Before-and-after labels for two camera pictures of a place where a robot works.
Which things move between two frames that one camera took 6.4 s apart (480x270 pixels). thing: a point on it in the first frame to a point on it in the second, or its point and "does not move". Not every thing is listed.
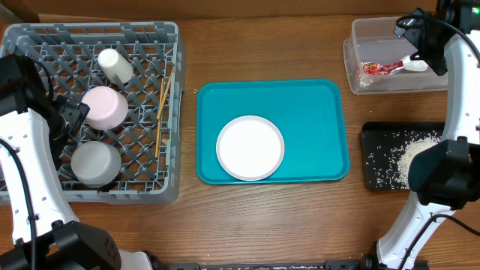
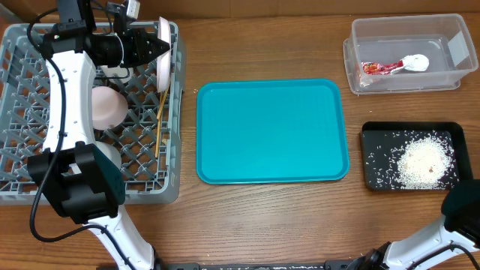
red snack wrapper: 375,68 does not move
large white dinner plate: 250,148 to 163,67
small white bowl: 107,107 does not move
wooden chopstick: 160,109 does not move
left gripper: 77,112 to 145,52
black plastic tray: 388,148 does not move
